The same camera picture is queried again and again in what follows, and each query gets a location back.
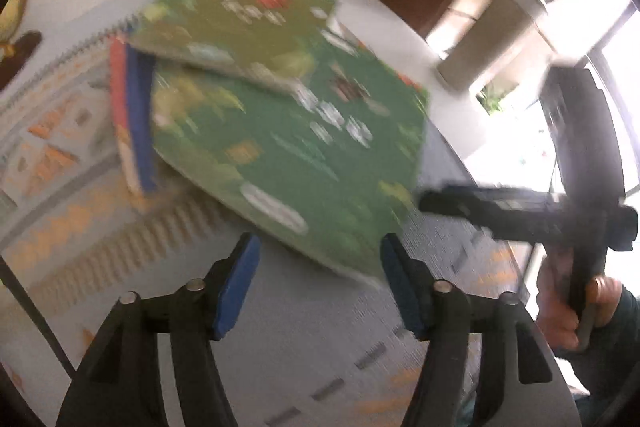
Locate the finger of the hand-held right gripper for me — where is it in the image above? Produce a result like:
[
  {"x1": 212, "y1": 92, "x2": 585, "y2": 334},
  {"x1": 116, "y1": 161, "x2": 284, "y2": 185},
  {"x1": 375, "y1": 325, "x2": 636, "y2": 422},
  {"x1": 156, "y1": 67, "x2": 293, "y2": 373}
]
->
[{"x1": 417, "y1": 186, "x2": 567, "y2": 240}]

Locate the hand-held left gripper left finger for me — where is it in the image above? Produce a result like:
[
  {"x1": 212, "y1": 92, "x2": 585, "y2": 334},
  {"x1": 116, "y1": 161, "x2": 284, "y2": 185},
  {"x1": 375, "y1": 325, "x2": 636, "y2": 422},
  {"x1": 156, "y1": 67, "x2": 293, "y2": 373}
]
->
[{"x1": 55, "y1": 232, "x2": 262, "y2": 427}]

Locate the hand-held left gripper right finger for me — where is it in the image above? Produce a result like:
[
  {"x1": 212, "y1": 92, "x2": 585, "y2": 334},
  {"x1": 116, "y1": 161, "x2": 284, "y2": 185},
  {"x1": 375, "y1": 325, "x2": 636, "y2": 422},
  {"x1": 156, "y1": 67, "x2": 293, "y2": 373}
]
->
[{"x1": 380, "y1": 232, "x2": 583, "y2": 427}]

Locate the yellow green illustrated book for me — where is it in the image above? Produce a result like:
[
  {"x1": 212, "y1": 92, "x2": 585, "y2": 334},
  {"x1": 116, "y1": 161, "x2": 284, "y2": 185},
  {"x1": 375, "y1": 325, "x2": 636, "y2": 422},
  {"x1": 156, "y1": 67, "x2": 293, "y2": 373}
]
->
[{"x1": 150, "y1": 24, "x2": 431, "y2": 280}]

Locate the dark blue cover book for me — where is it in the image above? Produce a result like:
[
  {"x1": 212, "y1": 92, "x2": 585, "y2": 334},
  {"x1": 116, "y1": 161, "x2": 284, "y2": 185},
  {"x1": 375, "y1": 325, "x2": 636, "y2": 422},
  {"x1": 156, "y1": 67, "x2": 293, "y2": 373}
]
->
[{"x1": 124, "y1": 42, "x2": 161, "y2": 195}]

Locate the red cover book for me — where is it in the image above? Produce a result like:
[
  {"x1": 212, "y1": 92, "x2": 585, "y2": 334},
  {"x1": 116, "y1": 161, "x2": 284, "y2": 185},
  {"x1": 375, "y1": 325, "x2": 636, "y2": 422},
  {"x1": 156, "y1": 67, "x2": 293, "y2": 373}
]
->
[{"x1": 109, "y1": 34, "x2": 143, "y2": 195}]

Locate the olive green insect book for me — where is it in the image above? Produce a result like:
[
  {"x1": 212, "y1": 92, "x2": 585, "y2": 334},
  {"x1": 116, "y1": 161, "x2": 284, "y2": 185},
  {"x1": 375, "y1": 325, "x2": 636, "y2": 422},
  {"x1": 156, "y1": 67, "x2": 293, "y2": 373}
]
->
[{"x1": 127, "y1": 0, "x2": 338, "y2": 95}]

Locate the person's right forearm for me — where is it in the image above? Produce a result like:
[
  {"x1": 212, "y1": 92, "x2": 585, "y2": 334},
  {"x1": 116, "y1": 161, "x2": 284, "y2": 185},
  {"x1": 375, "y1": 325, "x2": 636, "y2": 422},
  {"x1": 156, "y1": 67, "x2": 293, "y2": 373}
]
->
[{"x1": 550, "y1": 287, "x2": 636, "y2": 427}]

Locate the person's right hand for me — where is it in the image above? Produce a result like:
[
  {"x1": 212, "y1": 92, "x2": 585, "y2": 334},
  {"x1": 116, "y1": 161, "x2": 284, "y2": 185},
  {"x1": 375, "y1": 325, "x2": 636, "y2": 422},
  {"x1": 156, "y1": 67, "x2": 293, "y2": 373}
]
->
[{"x1": 536, "y1": 257, "x2": 626, "y2": 353}]

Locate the blue patterned mat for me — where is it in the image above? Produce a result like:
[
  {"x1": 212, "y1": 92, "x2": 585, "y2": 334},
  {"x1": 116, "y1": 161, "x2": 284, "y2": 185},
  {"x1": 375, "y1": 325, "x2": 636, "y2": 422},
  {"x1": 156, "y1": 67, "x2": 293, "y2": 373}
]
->
[{"x1": 0, "y1": 14, "x2": 531, "y2": 427}]

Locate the green floor plant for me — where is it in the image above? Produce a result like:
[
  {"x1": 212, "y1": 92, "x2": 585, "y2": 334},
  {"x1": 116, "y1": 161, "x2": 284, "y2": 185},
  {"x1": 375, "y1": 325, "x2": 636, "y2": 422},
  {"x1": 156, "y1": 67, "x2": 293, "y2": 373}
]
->
[{"x1": 475, "y1": 79, "x2": 513, "y2": 114}]

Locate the grey cylindrical bin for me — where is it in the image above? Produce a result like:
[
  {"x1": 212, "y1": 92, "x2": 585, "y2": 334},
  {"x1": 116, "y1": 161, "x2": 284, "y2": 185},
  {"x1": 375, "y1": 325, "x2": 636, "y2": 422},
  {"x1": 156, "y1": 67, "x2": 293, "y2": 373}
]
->
[{"x1": 437, "y1": 0, "x2": 551, "y2": 90}]

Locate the beige globe on wooden base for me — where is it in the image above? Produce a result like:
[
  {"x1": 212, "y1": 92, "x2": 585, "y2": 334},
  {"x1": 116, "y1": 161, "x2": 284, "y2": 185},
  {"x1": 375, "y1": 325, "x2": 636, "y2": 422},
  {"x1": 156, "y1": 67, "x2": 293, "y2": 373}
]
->
[{"x1": 0, "y1": 0, "x2": 43, "y2": 90}]

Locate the black cable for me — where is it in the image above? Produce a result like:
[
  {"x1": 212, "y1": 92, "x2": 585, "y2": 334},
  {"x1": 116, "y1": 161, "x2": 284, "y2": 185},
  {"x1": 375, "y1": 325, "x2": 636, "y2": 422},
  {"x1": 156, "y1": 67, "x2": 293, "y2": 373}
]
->
[{"x1": 0, "y1": 254, "x2": 77, "y2": 379}]

